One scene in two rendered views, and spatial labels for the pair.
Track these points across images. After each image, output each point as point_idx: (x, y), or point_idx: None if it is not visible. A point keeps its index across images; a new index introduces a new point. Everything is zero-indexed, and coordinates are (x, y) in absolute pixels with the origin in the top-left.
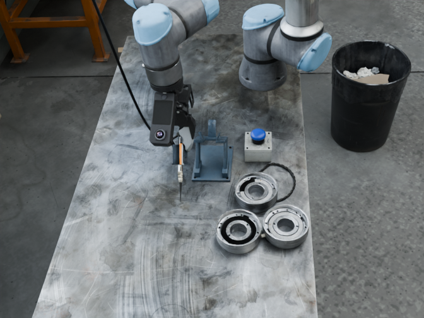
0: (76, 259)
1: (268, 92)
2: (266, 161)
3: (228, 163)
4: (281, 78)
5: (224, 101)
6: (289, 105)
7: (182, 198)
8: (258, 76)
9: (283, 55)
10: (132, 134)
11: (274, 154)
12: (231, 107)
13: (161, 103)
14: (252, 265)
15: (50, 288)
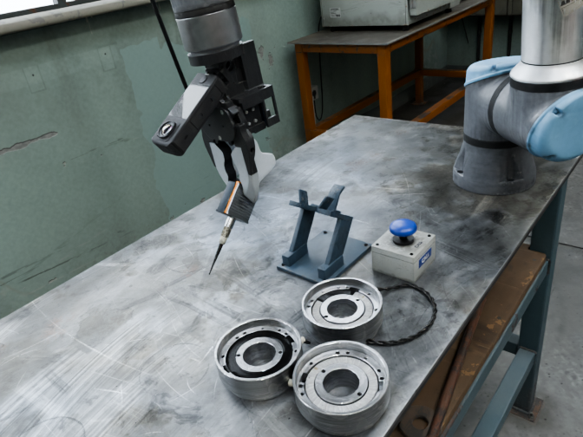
0: (62, 304)
1: (486, 197)
2: (405, 278)
3: (341, 261)
4: (514, 180)
5: (409, 192)
6: (509, 219)
7: (244, 284)
8: (474, 167)
9: (508, 123)
10: (265, 198)
11: (429, 275)
12: (413, 201)
13: (195, 88)
14: (238, 427)
15: (3, 324)
